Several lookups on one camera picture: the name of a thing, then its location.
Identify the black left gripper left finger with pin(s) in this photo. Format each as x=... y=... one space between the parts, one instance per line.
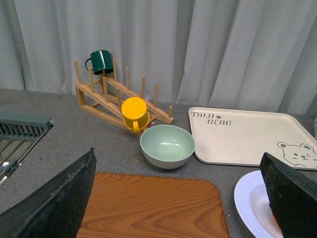
x=56 y=209

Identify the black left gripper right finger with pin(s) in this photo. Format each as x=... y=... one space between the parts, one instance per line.
x=292 y=198

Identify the orange fruit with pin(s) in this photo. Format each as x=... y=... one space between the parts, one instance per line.
x=275 y=220

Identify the white ridged plate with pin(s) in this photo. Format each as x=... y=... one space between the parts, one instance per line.
x=252 y=204

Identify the brown wooden cutting board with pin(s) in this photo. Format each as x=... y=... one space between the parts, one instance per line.
x=132 y=206

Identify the grey-green dish drainer rack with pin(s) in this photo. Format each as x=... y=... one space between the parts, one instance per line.
x=19 y=133

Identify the beige bear serving tray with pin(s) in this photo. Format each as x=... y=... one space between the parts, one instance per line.
x=238 y=137

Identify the wooden peg drying rack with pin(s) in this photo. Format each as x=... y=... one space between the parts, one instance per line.
x=104 y=97

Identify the yellow mug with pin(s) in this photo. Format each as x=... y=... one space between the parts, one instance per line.
x=135 y=114

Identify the light green bowl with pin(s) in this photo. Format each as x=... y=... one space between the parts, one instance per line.
x=167 y=146

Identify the grey-white curtain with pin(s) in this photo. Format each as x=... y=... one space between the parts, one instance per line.
x=238 y=54

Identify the dark green mug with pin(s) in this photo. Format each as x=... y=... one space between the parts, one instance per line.
x=101 y=61

